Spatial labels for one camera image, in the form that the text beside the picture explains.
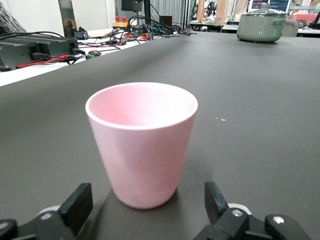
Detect pink plastic cup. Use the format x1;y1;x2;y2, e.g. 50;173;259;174
84;81;199;210

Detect orange red cable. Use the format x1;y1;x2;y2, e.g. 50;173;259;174
123;32;151;41

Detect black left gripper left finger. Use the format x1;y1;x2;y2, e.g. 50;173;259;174
0;182;94;240

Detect grey patterned fabric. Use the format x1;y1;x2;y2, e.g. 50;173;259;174
0;1;27;35

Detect black power adapter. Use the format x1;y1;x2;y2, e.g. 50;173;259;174
74;26;89;40

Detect black monitor on stand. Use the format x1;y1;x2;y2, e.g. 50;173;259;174
121;0;153;26

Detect red clip lead cable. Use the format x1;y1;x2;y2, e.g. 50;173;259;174
15;54;85;70

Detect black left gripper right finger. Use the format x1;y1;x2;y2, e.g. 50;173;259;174
193;181;312;240

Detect dark grey table mat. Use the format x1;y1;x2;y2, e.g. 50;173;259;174
0;31;320;240

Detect glass lid with beige knob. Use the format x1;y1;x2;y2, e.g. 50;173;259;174
246;2;287;19

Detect green red connector plug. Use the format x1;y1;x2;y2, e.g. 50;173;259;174
85;49;102;60

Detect small black box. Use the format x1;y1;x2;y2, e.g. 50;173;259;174
159;15;173;26

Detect white paper stack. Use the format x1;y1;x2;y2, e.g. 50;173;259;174
87;27;116;38

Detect dark grey power supply box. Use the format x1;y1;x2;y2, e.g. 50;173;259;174
0;33;80;72

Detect yellow box with red buttons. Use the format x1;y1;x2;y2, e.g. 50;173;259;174
112;16;129;29

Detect beige chair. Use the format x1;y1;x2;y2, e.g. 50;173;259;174
281;19;300;38

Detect red flat box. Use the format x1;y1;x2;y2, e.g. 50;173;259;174
294;13;317;22

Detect black cable tangle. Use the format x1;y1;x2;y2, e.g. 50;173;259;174
109;14;198;47

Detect sage green cooking pot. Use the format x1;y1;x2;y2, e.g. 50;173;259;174
236;11;288;44

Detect computer monitor showing code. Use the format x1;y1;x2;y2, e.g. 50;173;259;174
248;0;292;13

